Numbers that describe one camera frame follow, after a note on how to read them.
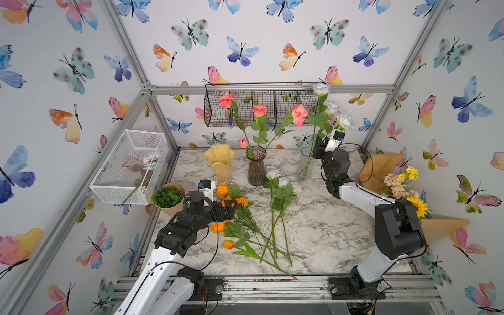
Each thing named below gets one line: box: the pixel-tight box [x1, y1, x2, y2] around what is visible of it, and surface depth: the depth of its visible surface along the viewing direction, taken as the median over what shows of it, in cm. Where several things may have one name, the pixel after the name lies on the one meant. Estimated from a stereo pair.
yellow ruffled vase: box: [202, 144, 237, 184], surface depth 95 cm
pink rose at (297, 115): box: [265, 103, 309, 149], surface depth 78 cm
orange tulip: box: [223, 239, 277, 269], surface depth 85 cm
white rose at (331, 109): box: [315, 101, 340, 135], surface depth 86 cm
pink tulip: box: [239, 137, 254, 159], surface depth 82 cm
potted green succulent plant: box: [150, 182, 186, 216], surface depth 86 cm
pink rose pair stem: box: [219, 92, 269, 151], surface depth 88 cm
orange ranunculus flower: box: [210, 220, 226, 233], surface depth 88 cm
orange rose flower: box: [216, 183, 229, 197], surface depth 100 cm
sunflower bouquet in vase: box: [383, 166, 429, 219], surface depth 77 cm
